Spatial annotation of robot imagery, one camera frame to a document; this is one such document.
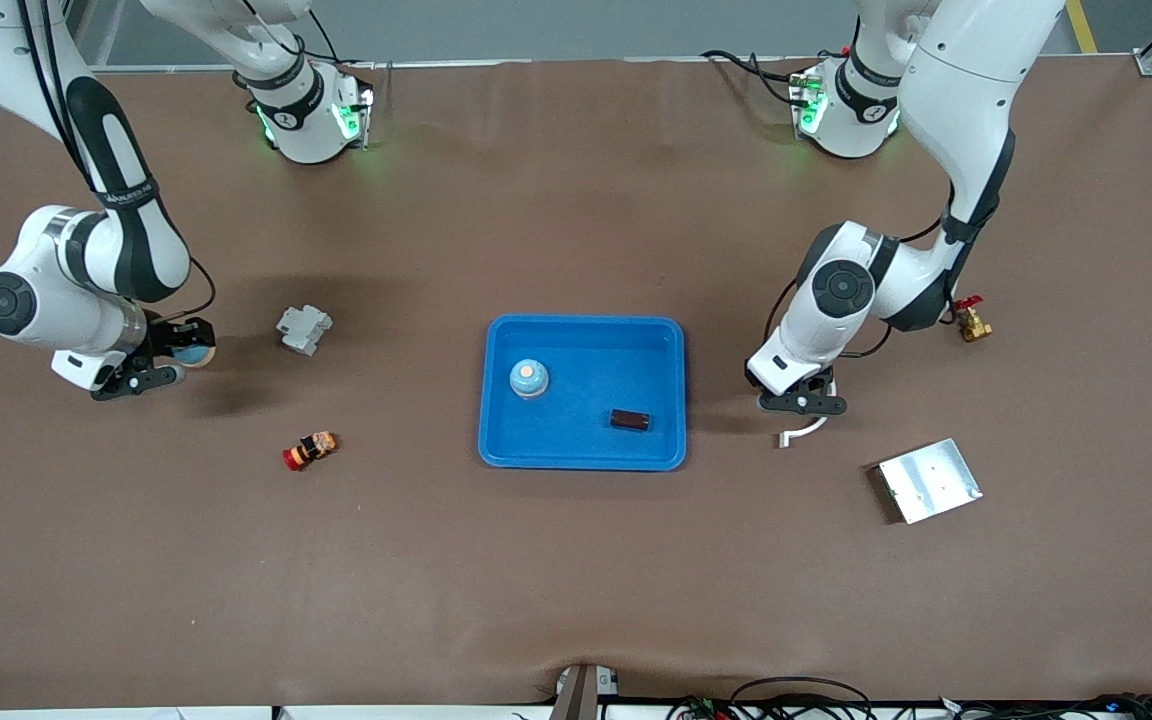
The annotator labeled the blue plastic tray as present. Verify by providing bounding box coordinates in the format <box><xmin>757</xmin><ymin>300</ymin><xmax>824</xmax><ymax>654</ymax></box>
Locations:
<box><xmin>477</xmin><ymin>314</ymin><xmax>688</xmax><ymax>473</ymax></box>

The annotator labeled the brass valve with red handle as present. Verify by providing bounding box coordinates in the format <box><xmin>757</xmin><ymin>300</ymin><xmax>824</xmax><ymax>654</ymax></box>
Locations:
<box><xmin>948</xmin><ymin>295</ymin><xmax>994</xmax><ymax>344</ymax></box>

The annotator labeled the black looped cable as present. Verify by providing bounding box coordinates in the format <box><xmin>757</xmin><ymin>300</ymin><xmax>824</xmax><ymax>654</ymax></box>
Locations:
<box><xmin>729</xmin><ymin>677</ymin><xmax>874</xmax><ymax>720</ymax></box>

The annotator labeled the white curved plastic bracket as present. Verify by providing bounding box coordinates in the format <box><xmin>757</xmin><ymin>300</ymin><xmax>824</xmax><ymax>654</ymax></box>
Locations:
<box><xmin>779</xmin><ymin>366</ymin><xmax>838</xmax><ymax>449</ymax></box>

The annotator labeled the grey metal table clamp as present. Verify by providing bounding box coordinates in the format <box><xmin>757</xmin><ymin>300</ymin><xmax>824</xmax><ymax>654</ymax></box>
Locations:
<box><xmin>551</xmin><ymin>663</ymin><xmax>622</xmax><ymax>720</ymax></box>

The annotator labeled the silver metal plate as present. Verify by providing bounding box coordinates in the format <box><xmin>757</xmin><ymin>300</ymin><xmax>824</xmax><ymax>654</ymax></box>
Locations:
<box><xmin>871</xmin><ymin>438</ymin><xmax>984</xmax><ymax>525</ymax></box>

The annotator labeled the red yellow emergency stop button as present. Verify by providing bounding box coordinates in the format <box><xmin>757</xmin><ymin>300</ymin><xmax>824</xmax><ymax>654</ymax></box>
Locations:
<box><xmin>282</xmin><ymin>431</ymin><xmax>339</xmax><ymax>473</ymax></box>

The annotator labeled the black cable bundle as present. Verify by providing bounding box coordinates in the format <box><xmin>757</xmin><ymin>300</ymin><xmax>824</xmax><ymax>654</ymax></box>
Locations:
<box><xmin>936</xmin><ymin>692</ymin><xmax>1152</xmax><ymax>720</ymax></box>

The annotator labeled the white circuit breaker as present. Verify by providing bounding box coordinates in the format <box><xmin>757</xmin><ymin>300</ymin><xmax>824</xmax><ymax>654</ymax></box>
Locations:
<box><xmin>276</xmin><ymin>304</ymin><xmax>334</xmax><ymax>357</ymax></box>

